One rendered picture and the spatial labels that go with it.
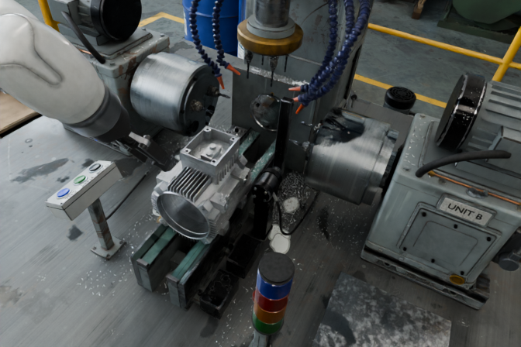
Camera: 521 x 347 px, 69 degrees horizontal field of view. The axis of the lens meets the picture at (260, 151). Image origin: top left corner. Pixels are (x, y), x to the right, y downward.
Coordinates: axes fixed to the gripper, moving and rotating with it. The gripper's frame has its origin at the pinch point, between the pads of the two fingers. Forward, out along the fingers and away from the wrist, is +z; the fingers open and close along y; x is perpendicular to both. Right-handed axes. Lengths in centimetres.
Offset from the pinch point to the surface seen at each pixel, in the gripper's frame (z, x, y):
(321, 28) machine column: 24, -60, -15
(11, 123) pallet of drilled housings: 122, -1, 180
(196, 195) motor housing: 9.1, 2.7, -9.9
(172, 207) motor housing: 21.3, 6.9, 0.0
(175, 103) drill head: 23.5, -21.3, 16.5
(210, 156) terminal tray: 12.0, -7.6, -7.1
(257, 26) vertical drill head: 5.8, -42.6, -4.5
